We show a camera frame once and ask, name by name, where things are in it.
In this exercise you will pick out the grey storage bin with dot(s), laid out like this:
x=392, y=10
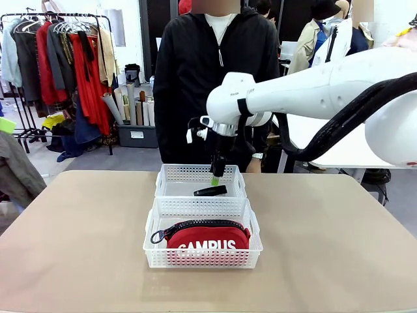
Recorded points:
x=135, y=135

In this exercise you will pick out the person's left hand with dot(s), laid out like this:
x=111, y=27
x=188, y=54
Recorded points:
x=254, y=166

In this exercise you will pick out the person in black jacket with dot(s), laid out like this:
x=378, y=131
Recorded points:
x=189, y=81

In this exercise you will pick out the mannequin in navy garment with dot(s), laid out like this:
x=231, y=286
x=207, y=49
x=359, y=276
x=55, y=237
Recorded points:
x=360, y=42

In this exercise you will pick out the tall grey cardboard tube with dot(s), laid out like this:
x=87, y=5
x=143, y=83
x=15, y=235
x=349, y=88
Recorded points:
x=131, y=104

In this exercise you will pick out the grey cloth garment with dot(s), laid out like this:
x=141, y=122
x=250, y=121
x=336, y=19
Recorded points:
x=16, y=169

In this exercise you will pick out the black stapler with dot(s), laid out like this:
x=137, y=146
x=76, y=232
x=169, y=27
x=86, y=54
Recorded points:
x=211, y=190

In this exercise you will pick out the long red hanging dress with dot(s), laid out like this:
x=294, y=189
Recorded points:
x=94, y=98

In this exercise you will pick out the black clothes rack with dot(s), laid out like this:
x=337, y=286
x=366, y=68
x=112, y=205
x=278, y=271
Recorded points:
x=49, y=15

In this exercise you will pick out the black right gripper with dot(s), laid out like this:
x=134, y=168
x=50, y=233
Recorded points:
x=221, y=148

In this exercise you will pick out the dark grey hanging coat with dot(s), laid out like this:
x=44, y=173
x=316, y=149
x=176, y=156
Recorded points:
x=27, y=65

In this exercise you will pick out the yellow garment pile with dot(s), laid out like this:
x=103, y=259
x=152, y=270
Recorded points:
x=53, y=122

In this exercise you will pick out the white background table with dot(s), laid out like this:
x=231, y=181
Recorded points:
x=342, y=156

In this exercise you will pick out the small white perforated plastic basket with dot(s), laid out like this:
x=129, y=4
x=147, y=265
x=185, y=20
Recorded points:
x=182, y=172

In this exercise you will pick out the red hat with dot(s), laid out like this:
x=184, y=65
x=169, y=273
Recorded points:
x=185, y=6

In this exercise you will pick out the light blue hanging garment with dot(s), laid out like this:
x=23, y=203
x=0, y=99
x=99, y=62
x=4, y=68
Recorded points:
x=9, y=55

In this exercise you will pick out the black tripod pole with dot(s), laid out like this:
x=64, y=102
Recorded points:
x=331, y=42

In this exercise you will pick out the mannequin in white coat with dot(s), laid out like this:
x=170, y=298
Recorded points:
x=339, y=42

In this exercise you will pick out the beige hanging garment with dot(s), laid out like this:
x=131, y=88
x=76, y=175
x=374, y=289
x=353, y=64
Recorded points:
x=106, y=55

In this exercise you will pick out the mannequin in pink sweater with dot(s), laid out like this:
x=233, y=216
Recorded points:
x=404, y=40

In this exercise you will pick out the black backpack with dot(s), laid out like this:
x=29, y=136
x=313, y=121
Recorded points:
x=132, y=74

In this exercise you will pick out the grey hanging garment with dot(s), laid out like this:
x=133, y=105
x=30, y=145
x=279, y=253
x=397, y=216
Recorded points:
x=58, y=62

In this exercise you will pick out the mannequin in beige coat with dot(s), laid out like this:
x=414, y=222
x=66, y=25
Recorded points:
x=303, y=49

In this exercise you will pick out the white paper roll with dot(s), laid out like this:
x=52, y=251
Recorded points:
x=146, y=114

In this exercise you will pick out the red hanging jacket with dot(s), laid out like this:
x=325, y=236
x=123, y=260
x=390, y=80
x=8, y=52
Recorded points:
x=45, y=71

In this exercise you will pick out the leaning grey paper roll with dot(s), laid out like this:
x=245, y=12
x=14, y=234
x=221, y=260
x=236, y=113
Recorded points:
x=112, y=109

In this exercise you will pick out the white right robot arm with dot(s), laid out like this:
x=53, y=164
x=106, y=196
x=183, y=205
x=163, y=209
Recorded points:
x=309, y=91

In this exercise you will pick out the silver wristwatch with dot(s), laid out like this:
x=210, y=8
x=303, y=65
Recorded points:
x=257, y=156

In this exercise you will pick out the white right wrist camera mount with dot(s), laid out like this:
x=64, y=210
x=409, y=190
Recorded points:
x=197, y=130

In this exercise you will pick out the large white perforated plastic basket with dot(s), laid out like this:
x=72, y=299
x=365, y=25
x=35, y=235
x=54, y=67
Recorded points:
x=202, y=261

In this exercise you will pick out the blue denim garment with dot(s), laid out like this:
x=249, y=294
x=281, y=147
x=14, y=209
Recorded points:
x=83, y=130

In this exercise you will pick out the red campus zipper pouch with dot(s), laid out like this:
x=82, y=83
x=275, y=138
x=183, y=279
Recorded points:
x=208, y=238

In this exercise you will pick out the person with dark hair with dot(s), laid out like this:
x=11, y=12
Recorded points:
x=264, y=7

